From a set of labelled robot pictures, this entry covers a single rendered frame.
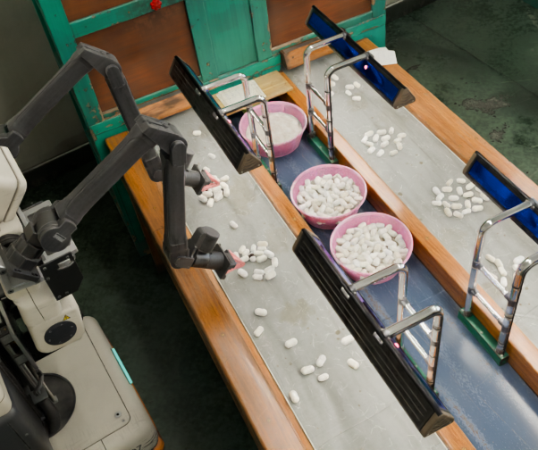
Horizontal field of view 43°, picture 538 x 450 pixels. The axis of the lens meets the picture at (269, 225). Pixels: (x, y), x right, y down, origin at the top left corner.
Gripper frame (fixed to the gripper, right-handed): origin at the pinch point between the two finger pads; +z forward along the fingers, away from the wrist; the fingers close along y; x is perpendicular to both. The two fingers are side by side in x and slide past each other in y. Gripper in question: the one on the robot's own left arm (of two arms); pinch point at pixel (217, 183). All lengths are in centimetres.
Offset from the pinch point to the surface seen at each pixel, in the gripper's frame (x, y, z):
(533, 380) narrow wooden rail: -21, -109, 44
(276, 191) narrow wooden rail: -6.8, -9.0, 17.8
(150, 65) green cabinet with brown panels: -13, 56, -12
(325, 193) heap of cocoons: -14.7, -17.1, 31.0
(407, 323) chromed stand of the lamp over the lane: -30, -98, -8
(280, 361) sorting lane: 14, -70, -3
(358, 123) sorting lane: -33, 9, 54
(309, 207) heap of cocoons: -8.5, -18.6, 26.5
